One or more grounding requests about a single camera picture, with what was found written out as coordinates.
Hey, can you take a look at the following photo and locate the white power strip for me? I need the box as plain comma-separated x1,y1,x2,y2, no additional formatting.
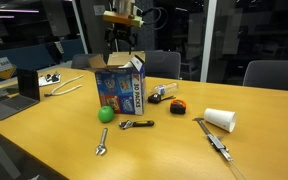
37,71,62,88

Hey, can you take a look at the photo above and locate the orange black tape measure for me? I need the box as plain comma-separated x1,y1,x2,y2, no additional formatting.
169,98,187,115

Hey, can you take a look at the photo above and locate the green apple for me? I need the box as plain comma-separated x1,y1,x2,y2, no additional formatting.
97,105,116,124

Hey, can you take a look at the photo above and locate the open cardboard snack box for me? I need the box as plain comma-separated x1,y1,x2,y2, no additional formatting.
83,50,147,116

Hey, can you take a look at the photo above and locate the small black device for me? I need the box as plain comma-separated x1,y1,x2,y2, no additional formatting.
44,72,60,83

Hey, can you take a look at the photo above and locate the silver adjustable wrench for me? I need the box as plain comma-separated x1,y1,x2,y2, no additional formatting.
95,127,109,157

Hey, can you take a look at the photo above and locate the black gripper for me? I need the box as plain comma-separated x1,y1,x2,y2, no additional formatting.
105,22,138,54

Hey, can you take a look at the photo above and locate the blue partition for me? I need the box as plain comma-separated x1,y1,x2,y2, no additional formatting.
0,38,85,73

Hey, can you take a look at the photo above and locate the grey metal bar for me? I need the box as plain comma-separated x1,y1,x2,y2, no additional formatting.
0,126,22,180

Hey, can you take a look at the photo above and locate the black handled adjustable wrench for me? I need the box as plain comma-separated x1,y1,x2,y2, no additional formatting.
118,119,155,131

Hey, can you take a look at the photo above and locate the grey office chair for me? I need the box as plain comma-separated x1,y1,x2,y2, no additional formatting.
71,53,100,70
143,49,182,80
242,59,288,93

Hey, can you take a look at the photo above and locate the white paper cup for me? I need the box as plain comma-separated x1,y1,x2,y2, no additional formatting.
203,107,237,134

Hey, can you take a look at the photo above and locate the pen on table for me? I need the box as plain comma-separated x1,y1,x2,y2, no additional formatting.
192,117,247,180

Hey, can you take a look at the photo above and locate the grey laptop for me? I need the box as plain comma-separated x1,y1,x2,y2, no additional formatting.
0,68,41,121

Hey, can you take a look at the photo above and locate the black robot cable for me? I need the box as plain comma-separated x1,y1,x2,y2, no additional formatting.
139,6,169,32

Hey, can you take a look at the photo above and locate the white pillar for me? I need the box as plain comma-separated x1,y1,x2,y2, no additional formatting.
199,0,218,83

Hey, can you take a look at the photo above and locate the yellow white sign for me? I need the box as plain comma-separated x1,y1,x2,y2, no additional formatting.
0,56,18,80

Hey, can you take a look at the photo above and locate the white paper wall notice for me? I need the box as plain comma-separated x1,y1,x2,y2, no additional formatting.
93,4,107,16

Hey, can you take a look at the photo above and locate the clear plastic water bottle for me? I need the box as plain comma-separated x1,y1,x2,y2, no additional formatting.
148,82,179,97

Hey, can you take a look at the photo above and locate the white cable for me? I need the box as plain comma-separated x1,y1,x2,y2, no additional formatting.
43,74,85,98

